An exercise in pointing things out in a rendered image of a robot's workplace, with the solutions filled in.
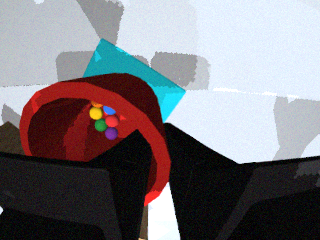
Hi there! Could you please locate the red marble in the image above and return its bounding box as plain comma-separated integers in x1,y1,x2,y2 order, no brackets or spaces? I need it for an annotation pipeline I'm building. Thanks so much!
105,113,119,128

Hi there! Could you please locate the yellow marble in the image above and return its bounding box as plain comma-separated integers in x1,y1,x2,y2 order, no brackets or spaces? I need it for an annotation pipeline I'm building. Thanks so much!
89,105,103,120

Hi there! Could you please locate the purple marble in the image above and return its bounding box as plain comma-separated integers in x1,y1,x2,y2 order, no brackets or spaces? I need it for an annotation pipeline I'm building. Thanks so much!
105,128,117,140

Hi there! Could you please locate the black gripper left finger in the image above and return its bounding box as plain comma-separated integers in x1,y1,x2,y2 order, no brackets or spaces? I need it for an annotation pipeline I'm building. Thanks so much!
0,129,153,240

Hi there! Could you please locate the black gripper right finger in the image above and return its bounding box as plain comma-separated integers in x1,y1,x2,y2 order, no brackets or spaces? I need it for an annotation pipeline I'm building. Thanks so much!
163,123,320,240

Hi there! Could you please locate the green marble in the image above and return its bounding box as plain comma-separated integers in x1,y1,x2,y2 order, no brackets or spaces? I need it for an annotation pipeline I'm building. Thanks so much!
95,119,108,131

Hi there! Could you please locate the tan long rectangular bar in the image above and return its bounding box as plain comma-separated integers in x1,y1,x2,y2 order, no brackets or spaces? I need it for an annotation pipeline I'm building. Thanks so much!
0,121,149,240

